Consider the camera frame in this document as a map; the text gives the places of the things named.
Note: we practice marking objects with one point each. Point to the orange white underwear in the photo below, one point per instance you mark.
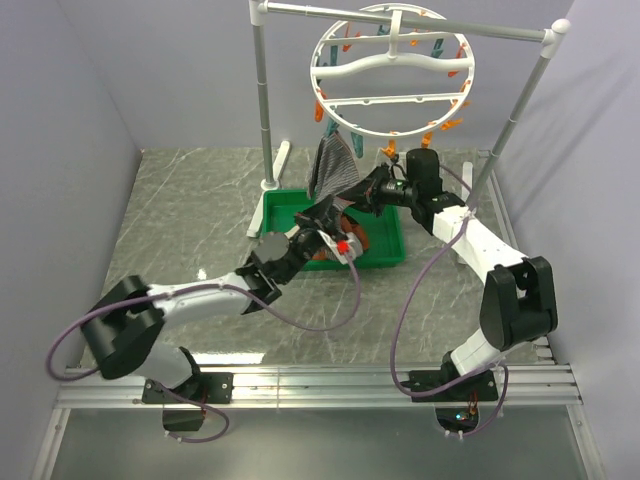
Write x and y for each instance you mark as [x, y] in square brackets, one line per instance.
[350, 226]

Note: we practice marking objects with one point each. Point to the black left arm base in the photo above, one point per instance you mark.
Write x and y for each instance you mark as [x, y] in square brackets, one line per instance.
[208, 388]

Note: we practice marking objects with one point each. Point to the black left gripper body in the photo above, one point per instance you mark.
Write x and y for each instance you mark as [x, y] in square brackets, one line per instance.
[306, 242]

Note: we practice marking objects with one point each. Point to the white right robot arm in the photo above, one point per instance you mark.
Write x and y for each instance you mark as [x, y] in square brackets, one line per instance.
[518, 303]

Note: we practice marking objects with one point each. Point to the teal clothes peg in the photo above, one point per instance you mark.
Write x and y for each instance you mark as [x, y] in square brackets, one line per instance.
[358, 144]
[332, 127]
[333, 56]

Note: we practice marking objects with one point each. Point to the white grey drying rack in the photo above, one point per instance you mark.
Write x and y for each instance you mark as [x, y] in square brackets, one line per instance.
[275, 161]

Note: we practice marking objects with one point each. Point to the white round clip hanger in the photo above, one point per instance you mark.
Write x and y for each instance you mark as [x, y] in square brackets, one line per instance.
[422, 50]

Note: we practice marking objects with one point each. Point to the green plastic tray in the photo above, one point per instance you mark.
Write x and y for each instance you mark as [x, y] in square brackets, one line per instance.
[385, 234]

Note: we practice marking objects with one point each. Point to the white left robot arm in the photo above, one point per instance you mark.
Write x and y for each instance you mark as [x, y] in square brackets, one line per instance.
[123, 331]

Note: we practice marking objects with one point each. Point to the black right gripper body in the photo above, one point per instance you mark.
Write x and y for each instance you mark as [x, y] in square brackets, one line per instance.
[395, 192]

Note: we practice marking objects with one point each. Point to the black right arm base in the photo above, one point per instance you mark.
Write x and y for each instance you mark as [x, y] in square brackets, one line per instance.
[481, 387]

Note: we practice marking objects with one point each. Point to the orange clothes peg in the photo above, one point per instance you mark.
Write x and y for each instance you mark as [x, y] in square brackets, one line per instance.
[427, 140]
[348, 35]
[450, 124]
[318, 112]
[390, 150]

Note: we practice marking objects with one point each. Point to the grey striped boxer underwear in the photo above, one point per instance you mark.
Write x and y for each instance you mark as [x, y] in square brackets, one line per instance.
[332, 171]

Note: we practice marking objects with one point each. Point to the aluminium mounting rail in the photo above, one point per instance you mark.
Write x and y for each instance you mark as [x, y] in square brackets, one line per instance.
[323, 387]

